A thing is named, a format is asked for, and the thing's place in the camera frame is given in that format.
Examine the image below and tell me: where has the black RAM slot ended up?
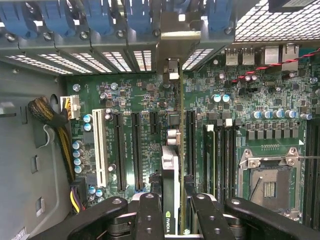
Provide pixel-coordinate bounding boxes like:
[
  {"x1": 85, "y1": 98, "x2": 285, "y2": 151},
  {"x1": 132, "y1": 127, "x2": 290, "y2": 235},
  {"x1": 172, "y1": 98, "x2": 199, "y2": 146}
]
[
  {"x1": 313, "y1": 119, "x2": 320, "y2": 226},
  {"x1": 216, "y1": 119, "x2": 224, "y2": 202},
  {"x1": 223, "y1": 119, "x2": 230, "y2": 202},
  {"x1": 229, "y1": 119, "x2": 238, "y2": 202},
  {"x1": 305, "y1": 119, "x2": 314, "y2": 226}
]

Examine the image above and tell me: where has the CPU socket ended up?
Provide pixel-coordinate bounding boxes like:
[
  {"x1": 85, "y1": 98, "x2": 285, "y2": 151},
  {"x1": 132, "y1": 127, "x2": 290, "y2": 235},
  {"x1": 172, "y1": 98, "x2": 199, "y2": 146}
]
[{"x1": 238, "y1": 147, "x2": 307, "y2": 218}]

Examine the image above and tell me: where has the long black expansion slot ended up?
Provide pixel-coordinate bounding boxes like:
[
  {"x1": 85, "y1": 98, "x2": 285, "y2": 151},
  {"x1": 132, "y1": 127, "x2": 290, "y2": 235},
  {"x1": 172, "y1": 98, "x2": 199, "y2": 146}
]
[
  {"x1": 113, "y1": 111, "x2": 128, "y2": 193},
  {"x1": 131, "y1": 111, "x2": 145, "y2": 193},
  {"x1": 185, "y1": 109, "x2": 198, "y2": 182}
]

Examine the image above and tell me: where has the white expansion slot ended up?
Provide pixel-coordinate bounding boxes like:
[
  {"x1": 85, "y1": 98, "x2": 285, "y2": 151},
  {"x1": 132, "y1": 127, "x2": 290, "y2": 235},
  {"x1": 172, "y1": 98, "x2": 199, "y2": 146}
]
[{"x1": 91, "y1": 108, "x2": 109, "y2": 189}]

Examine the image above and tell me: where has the short black expansion slot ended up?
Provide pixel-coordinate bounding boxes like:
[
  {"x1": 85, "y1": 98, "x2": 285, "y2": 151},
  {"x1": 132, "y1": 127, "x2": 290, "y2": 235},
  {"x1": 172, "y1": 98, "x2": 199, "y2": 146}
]
[{"x1": 149, "y1": 110, "x2": 160, "y2": 135}]

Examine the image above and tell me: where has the green Dell motherboard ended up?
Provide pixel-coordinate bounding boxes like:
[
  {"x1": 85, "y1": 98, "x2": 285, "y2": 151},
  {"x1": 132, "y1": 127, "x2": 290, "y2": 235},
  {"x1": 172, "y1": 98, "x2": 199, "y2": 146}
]
[{"x1": 65, "y1": 44, "x2": 320, "y2": 232}]

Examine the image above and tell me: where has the white power connector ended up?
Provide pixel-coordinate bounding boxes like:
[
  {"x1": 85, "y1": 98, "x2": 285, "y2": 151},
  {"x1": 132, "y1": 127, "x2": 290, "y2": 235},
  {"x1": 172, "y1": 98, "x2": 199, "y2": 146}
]
[{"x1": 59, "y1": 94, "x2": 82, "y2": 121}]

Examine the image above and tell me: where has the grey power supply unit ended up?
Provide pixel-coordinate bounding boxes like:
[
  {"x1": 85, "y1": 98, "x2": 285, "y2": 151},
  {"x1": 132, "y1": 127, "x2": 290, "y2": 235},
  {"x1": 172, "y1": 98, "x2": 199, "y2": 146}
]
[{"x1": 0, "y1": 61, "x2": 74, "y2": 240}]

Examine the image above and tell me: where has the silver rear port block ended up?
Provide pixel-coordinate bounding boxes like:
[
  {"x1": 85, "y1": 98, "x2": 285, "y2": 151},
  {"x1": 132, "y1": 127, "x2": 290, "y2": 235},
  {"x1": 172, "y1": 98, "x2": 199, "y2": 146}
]
[
  {"x1": 264, "y1": 46, "x2": 280, "y2": 65},
  {"x1": 224, "y1": 47, "x2": 240, "y2": 66},
  {"x1": 241, "y1": 47, "x2": 256, "y2": 66},
  {"x1": 281, "y1": 43, "x2": 300, "y2": 72}
]

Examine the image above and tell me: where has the open grey PC case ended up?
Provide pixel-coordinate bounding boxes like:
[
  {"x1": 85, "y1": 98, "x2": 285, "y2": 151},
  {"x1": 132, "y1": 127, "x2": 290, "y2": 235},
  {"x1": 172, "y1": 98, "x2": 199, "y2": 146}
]
[{"x1": 0, "y1": 0, "x2": 320, "y2": 240}]

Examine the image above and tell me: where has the blue slot clip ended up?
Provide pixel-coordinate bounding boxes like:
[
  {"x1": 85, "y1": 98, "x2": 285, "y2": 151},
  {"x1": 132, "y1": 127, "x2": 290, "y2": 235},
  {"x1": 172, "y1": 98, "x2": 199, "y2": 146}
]
[
  {"x1": 206, "y1": 0, "x2": 232, "y2": 32},
  {"x1": 124, "y1": 0, "x2": 154, "y2": 35},
  {"x1": 39, "y1": 0, "x2": 75, "y2": 36},
  {"x1": 0, "y1": 0, "x2": 35, "y2": 38},
  {"x1": 83, "y1": 0, "x2": 115, "y2": 36}
]

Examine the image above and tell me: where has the braided power cable bundle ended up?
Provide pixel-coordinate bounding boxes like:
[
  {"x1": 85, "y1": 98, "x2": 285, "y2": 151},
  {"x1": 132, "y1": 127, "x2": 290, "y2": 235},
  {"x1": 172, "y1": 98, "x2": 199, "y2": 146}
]
[{"x1": 27, "y1": 96, "x2": 87, "y2": 215}]

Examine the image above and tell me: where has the red black twisted wire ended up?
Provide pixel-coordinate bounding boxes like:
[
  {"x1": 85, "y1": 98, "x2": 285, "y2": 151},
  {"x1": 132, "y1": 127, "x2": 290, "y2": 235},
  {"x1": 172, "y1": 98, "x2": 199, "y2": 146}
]
[{"x1": 231, "y1": 48, "x2": 320, "y2": 83}]

